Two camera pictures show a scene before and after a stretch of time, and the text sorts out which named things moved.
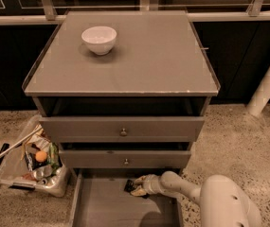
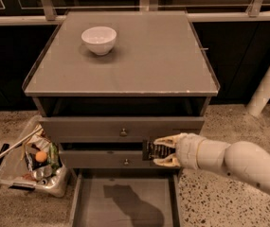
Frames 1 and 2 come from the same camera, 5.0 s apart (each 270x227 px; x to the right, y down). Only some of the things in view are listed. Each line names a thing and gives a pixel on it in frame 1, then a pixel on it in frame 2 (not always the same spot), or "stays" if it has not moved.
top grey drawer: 121,129 stays
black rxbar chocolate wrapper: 130,185 to 152,150
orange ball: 41,156 stays
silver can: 43,171 stays
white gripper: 149,184 to 188,151
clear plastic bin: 35,163 stays
